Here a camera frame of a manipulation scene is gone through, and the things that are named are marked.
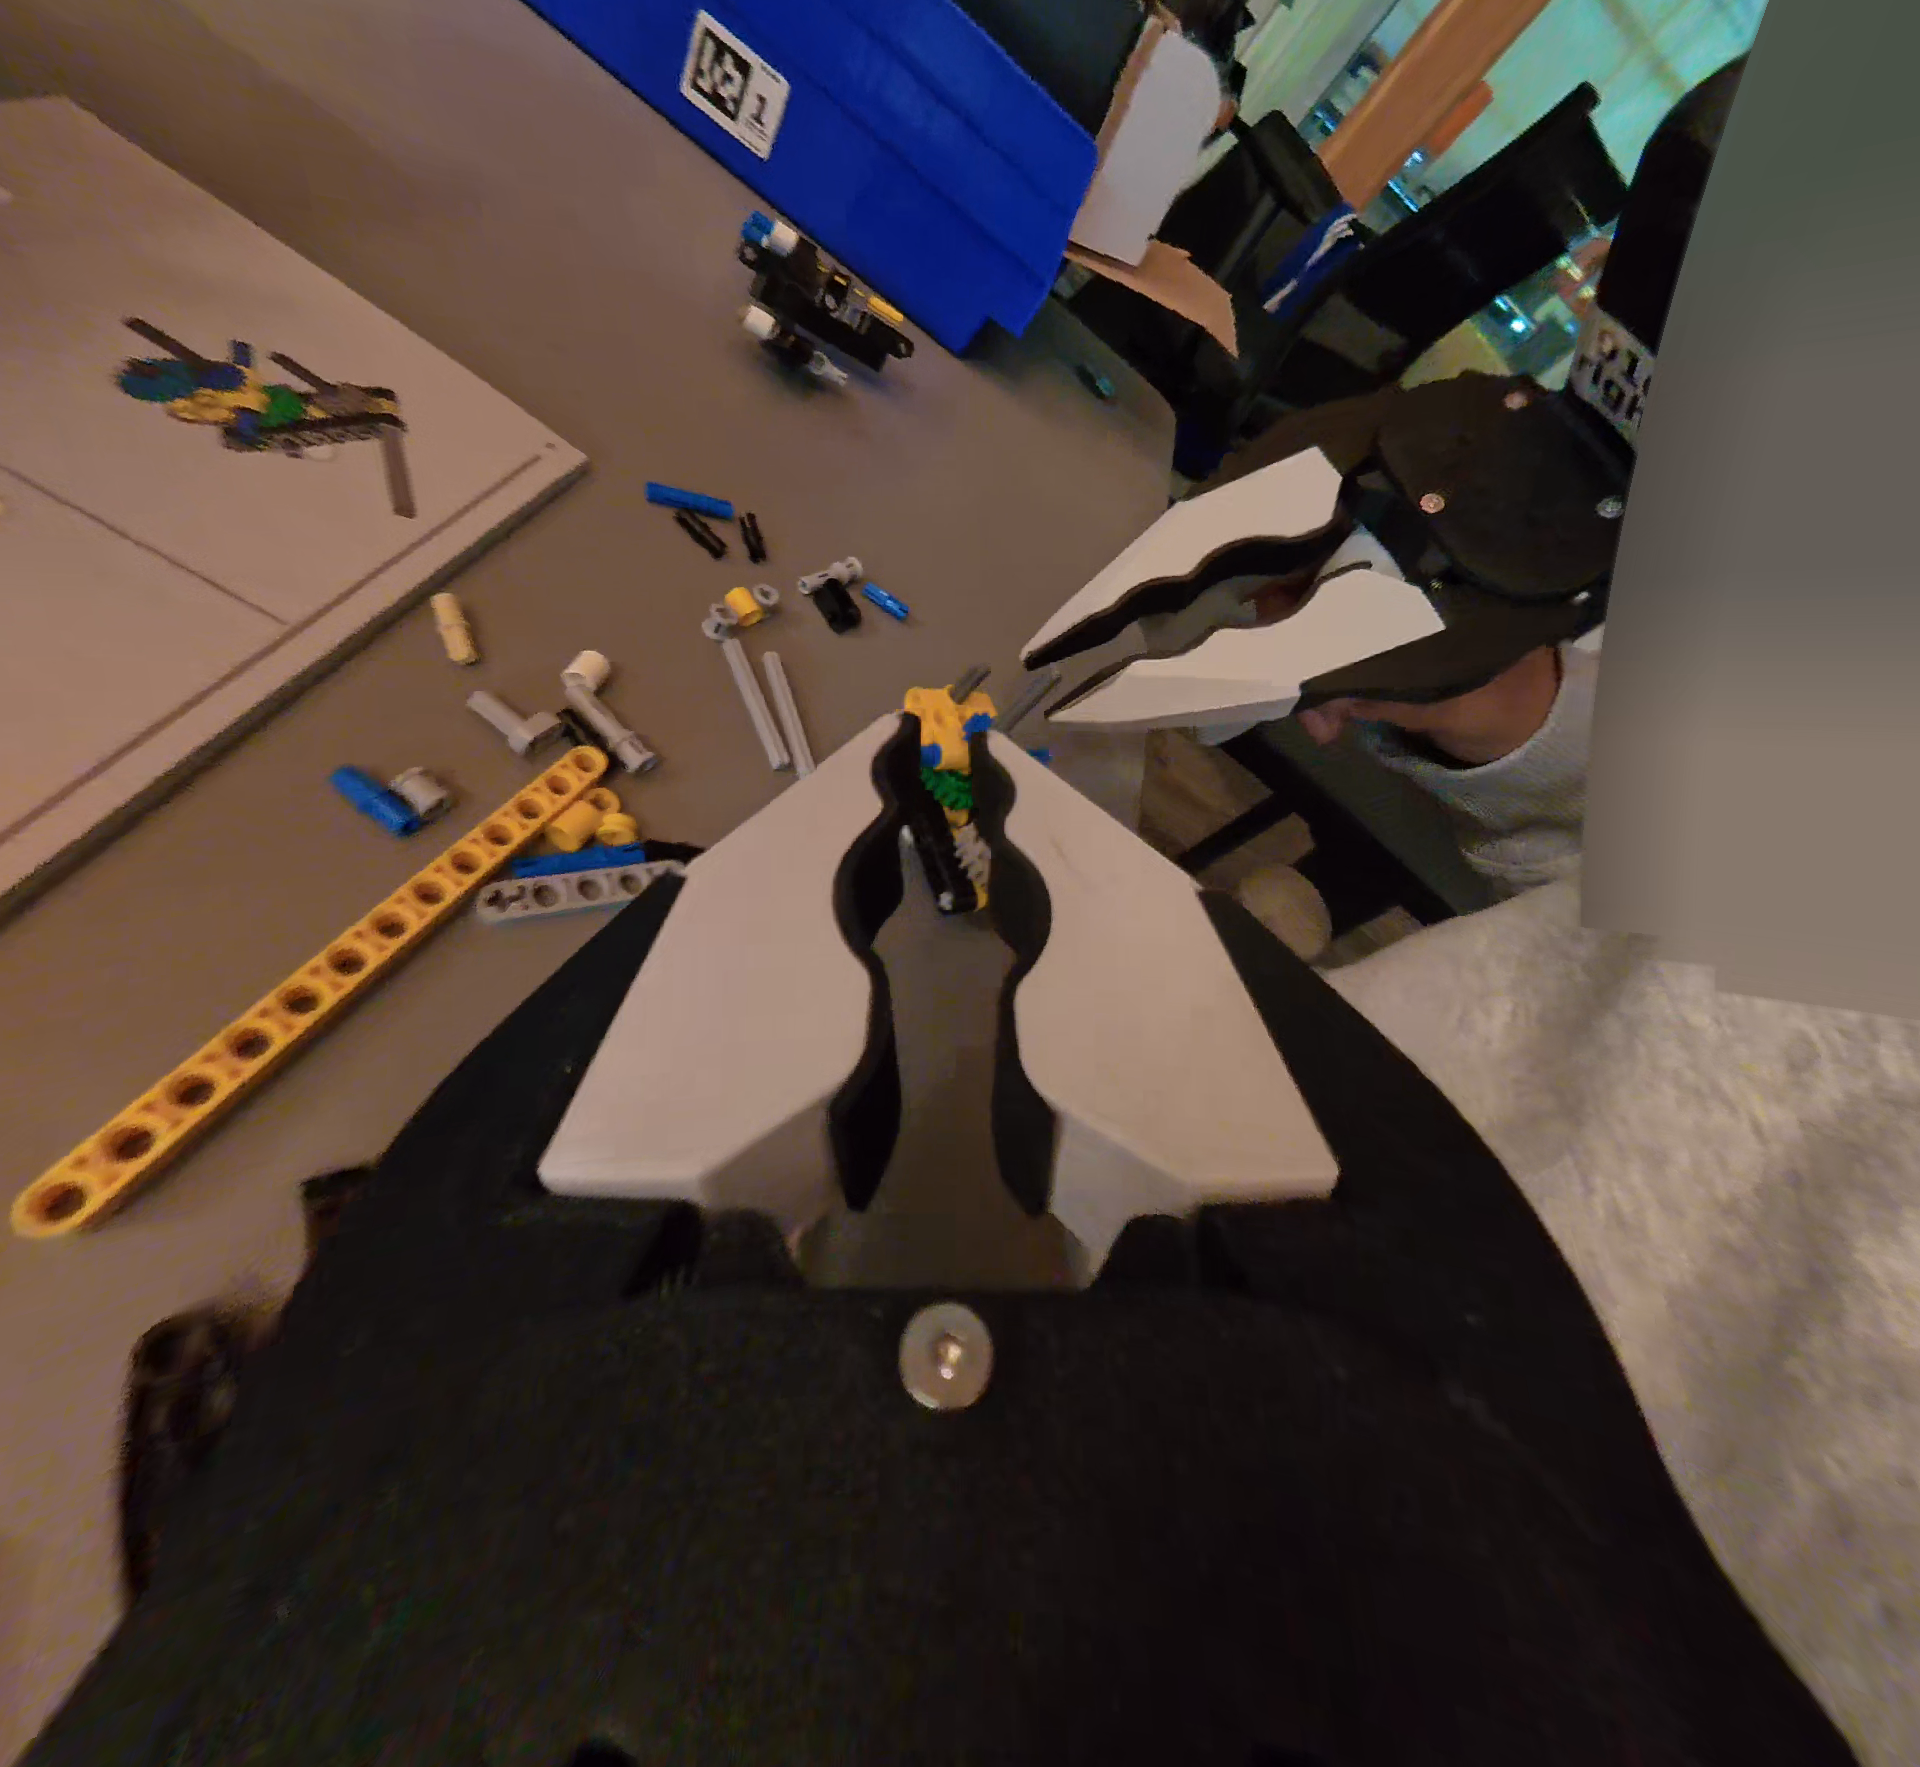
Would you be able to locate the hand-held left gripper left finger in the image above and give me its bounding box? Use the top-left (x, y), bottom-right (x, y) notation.
top-left (538, 715), bottom-right (921, 1217)

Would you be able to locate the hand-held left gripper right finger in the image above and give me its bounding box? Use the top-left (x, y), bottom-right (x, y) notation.
top-left (958, 724), bottom-right (1339, 1221)

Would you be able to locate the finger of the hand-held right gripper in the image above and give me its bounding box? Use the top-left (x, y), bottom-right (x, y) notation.
top-left (1021, 447), bottom-right (1351, 671)
top-left (1042, 530), bottom-right (1450, 749)

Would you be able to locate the yellow lego gear assembly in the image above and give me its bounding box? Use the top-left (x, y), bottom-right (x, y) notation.
top-left (898, 661), bottom-right (1064, 916)

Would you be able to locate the person's right forearm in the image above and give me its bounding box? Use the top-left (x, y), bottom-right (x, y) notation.
top-left (1356, 632), bottom-right (1607, 906)

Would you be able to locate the light grey thin lego liftarm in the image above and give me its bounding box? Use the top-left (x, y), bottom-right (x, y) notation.
top-left (477, 858), bottom-right (689, 926)

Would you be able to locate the blue thin lego liftarm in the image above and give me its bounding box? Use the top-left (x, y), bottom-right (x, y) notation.
top-left (508, 837), bottom-right (706, 883)

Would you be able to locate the long grey lego axle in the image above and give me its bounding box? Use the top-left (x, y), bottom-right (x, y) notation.
top-left (717, 632), bottom-right (793, 771)
top-left (760, 649), bottom-right (817, 779)

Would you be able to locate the white grey lego connector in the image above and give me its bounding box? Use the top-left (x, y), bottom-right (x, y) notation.
top-left (560, 649), bottom-right (659, 775)

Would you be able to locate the grey lego angle connector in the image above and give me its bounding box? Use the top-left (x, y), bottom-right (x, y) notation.
top-left (465, 686), bottom-right (564, 761)

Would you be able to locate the blue lego connector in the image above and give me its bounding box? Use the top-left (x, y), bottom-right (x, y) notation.
top-left (330, 765), bottom-right (425, 839)

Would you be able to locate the long yellow lego beam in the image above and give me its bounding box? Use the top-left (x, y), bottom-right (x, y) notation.
top-left (12, 743), bottom-right (613, 1241)

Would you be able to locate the black lego subassembly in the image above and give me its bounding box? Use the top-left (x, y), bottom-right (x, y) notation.
top-left (736, 212), bottom-right (916, 392)

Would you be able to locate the lego instruction booklet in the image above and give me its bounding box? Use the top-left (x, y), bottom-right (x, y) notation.
top-left (0, 93), bottom-right (591, 919)

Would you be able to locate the person's right hand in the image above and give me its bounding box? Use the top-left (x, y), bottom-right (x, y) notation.
top-left (1296, 641), bottom-right (1569, 767)

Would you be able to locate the black chair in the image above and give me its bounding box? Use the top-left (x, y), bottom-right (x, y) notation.
top-left (1200, 79), bottom-right (1628, 478)

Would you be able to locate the cardboard box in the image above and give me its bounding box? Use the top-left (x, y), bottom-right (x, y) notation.
top-left (1064, 13), bottom-right (1246, 359)

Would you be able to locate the wooden beam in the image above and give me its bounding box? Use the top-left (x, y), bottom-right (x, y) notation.
top-left (1319, 0), bottom-right (1690, 201)

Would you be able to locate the blue plastic bin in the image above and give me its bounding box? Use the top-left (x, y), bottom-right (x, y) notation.
top-left (412, 0), bottom-right (1099, 359)

